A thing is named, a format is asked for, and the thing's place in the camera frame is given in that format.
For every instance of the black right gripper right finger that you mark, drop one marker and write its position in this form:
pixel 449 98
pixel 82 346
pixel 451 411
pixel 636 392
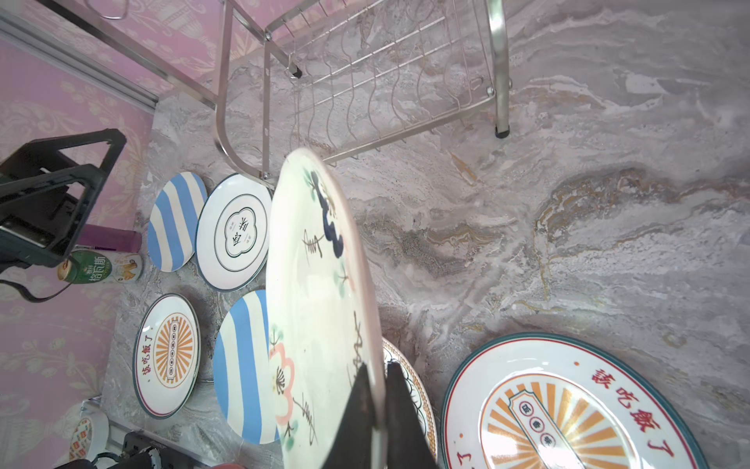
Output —
pixel 407 446

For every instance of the cream floral painted plate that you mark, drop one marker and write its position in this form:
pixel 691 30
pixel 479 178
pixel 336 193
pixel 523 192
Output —
pixel 323 316

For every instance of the orange sunburst plate left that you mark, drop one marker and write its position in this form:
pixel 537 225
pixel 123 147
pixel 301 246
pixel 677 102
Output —
pixel 166 356

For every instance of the black white flower pattern plate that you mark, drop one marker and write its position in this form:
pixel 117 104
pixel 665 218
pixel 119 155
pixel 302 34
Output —
pixel 418 394

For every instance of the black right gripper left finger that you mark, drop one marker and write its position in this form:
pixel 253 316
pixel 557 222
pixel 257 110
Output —
pixel 352 446

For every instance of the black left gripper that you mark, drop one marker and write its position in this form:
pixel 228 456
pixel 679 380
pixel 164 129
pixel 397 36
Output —
pixel 47 197

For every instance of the stainless steel dish rack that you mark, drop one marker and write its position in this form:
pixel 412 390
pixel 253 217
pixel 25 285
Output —
pixel 369 75

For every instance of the blue cream striped plate rear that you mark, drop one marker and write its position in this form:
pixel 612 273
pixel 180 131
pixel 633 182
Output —
pixel 173 222

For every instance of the pink cup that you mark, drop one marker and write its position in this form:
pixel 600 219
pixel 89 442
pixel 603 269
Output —
pixel 89 432

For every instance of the blue cream striped plate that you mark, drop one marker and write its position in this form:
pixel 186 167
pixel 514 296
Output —
pixel 173 222
pixel 241 370

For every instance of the blue cream striped plate front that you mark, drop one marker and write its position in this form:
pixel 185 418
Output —
pixel 241 370

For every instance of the orange sunburst plate right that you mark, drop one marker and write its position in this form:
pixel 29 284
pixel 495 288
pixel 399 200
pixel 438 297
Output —
pixel 541 400

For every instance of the orange sunburst plate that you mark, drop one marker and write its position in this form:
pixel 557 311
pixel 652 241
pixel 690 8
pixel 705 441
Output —
pixel 541 400
pixel 166 356

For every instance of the green drink can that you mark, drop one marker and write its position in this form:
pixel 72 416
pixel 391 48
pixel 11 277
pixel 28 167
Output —
pixel 85 266

